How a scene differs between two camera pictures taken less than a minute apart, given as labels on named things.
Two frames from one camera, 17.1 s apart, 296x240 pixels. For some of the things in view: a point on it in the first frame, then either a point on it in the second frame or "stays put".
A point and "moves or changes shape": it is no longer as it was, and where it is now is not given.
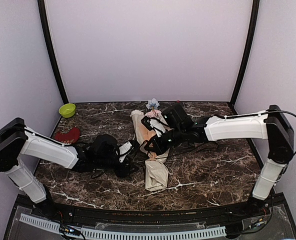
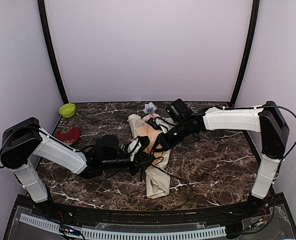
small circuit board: (65, 228) stays put
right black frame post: (248, 50) stays put
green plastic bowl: (67, 110) stays put
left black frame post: (42, 12) stays put
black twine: (168, 157) -> (170, 173)
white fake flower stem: (136, 111) -> (133, 118)
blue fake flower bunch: (153, 104) moves or changes shape
